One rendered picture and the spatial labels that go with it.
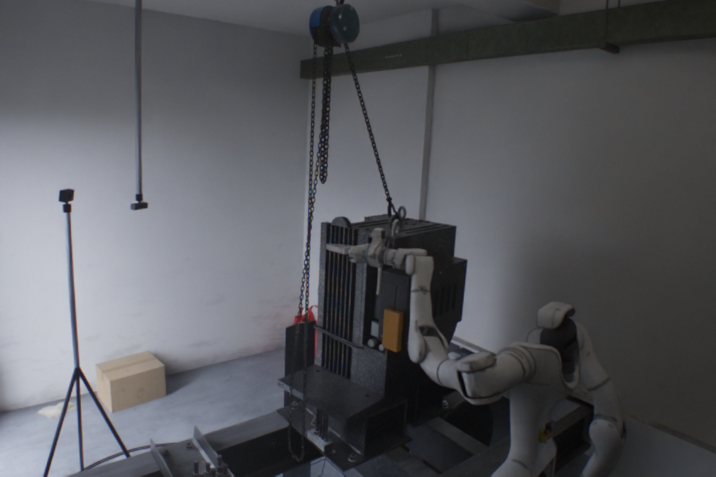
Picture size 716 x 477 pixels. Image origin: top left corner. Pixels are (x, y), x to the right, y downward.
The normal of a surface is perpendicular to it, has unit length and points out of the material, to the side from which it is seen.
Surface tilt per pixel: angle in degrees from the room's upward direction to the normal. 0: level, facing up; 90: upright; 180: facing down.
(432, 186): 90
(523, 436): 91
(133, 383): 90
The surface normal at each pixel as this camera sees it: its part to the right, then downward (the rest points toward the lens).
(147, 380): 0.69, 0.15
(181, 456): 0.04, -0.99
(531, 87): -0.80, 0.07
